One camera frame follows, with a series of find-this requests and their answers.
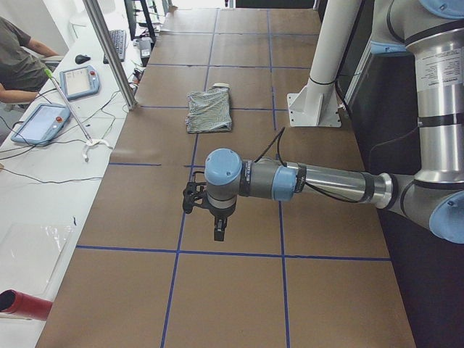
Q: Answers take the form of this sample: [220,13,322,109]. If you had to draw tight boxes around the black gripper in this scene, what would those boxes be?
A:
[209,205,234,241]

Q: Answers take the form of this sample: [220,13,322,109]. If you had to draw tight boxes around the navy white striped polo shirt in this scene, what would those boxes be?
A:
[186,83,232,133]

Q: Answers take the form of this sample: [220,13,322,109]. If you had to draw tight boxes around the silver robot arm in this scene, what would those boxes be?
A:
[183,1,463,244]

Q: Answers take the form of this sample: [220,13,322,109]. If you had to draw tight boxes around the metal reacher grabber tool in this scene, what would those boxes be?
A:
[44,68,113,162]

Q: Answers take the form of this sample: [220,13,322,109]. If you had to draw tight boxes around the clear plastic sheet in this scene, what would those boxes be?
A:
[1,223,73,297]

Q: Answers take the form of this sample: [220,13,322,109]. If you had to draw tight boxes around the upper teach pendant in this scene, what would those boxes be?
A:
[59,65,100,101]

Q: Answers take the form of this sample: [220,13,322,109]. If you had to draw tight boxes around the teach pendant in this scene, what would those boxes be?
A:
[59,65,100,101]
[11,103,70,146]

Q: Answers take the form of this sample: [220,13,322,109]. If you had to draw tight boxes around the lower teach pendant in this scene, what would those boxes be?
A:
[11,103,70,146]

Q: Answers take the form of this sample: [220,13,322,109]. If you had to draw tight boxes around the black keyboard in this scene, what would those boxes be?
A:
[109,29,126,62]

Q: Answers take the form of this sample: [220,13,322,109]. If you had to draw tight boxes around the black computer mouse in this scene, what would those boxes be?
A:
[75,54,91,65]

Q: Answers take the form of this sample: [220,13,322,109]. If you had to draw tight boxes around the red cylinder bottle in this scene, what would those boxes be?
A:
[1,289,53,321]

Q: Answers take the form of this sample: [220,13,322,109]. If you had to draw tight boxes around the seated person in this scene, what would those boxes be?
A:
[1,18,58,104]

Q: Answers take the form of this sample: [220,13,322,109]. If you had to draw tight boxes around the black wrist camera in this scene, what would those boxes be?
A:
[182,170,209,214]

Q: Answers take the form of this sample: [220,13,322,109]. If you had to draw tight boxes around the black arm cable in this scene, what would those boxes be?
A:
[253,126,363,204]

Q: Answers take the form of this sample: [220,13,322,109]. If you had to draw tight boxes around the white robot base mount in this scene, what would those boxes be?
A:
[287,0,362,128]

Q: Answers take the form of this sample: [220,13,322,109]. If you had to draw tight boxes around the aluminium frame post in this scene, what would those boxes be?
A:
[83,0,137,110]

